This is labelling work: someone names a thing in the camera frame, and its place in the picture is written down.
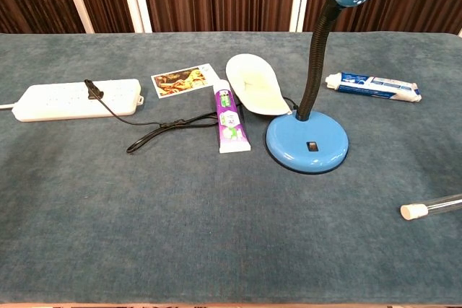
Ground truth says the blue gooseneck desk lamp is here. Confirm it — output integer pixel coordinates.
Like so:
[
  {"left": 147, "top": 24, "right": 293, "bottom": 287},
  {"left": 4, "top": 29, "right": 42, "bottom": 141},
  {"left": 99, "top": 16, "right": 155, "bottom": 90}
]
[{"left": 266, "top": 0, "right": 381, "bottom": 175}]

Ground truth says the clear tube with white cap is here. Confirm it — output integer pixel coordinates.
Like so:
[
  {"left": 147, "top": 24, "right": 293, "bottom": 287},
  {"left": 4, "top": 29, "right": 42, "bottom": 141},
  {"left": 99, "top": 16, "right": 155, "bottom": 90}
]
[{"left": 399, "top": 194, "right": 462, "bottom": 221}]

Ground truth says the white power strip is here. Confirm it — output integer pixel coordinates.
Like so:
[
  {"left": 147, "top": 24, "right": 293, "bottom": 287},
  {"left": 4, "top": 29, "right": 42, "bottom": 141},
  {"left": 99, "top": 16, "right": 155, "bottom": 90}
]
[{"left": 11, "top": 78, "right": 144, "bottom": 123}]

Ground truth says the purple toothpaste tube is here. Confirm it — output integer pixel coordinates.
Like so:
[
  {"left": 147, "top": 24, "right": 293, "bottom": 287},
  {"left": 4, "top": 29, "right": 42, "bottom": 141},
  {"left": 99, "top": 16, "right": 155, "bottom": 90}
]
[{"left": 212, "top": 79, "right": 252, "bottom": 154}]

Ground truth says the blue-grey table cloth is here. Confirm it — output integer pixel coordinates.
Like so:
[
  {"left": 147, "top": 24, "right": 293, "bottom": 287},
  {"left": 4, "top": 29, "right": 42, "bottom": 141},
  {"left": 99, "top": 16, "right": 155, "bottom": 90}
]
[{"left": 0, "top": 30, "right": 462, "bottom": 305}]

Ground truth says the blue white toothpaste tube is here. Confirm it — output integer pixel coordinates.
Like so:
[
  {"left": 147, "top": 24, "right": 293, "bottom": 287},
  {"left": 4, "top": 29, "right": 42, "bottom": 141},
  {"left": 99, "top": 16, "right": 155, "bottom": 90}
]
[{"left": 324, "top": 71, "right": 422, "bottom": 104}]

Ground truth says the white oval dish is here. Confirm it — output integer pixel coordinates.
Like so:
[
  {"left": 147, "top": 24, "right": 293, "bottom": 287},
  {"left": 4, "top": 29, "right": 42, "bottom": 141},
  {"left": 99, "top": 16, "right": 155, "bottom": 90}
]
[{"left": 225, "top": 53, "right": 292, "bottom": 117}]

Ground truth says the black power cord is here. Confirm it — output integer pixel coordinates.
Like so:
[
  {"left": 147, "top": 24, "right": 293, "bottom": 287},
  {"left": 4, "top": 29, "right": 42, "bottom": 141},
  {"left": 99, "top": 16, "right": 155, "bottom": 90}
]
[{"left": 84, "top": 79, "right": 299, "bottom": 154}]

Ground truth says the food photo card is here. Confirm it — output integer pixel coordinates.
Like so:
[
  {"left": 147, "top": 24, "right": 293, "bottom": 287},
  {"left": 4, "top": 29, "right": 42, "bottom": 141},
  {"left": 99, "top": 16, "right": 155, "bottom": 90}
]
[{"left": 150, "top": 63, "right": 221, "bottom": 100}]

